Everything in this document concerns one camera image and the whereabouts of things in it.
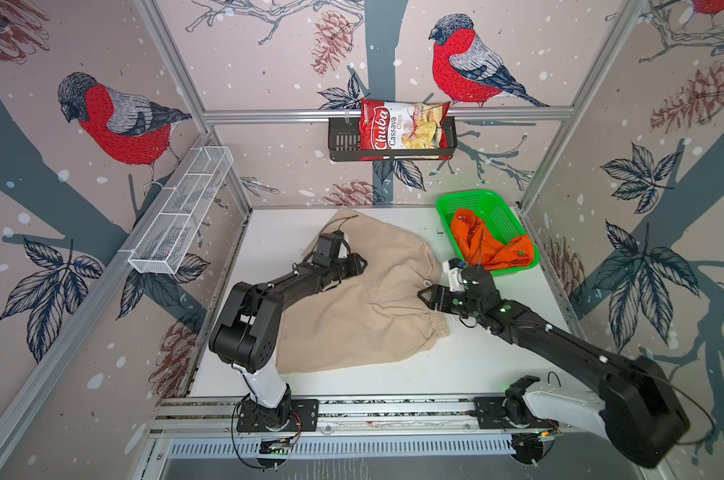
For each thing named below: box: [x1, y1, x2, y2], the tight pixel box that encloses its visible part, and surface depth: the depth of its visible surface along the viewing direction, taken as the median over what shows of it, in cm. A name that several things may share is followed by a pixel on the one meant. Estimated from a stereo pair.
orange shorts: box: [450, 208, 535, 270], surface depth 97 cm
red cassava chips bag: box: [359, 99, 451, 161], surface depth 90 cm
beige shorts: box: [275, 208, 450, 373], surface depth 91 cm
